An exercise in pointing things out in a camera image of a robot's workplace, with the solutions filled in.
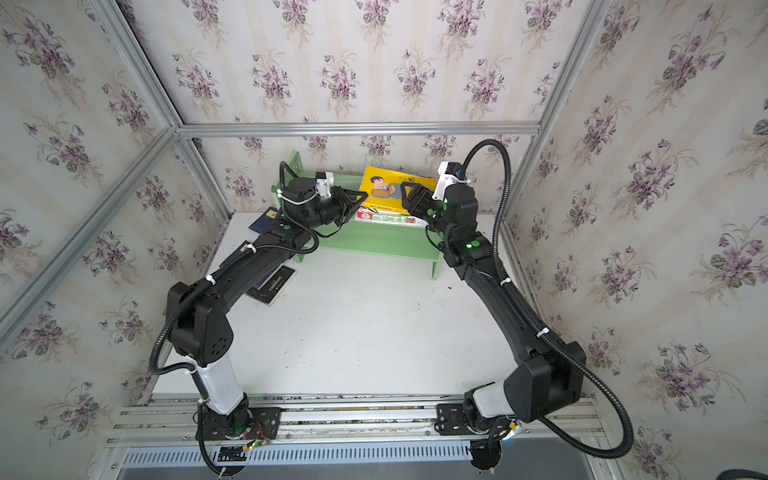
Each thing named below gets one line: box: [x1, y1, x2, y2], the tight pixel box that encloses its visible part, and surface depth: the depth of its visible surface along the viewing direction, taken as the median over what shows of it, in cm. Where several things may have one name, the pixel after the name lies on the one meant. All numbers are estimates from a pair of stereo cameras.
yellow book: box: [359, 166, 436, 216], surface depth 83 cm
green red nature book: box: [354, 206, 429, 228], surface depth 81 cm
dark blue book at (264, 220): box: [248, 206, 278, 234], surface depth 121 cm
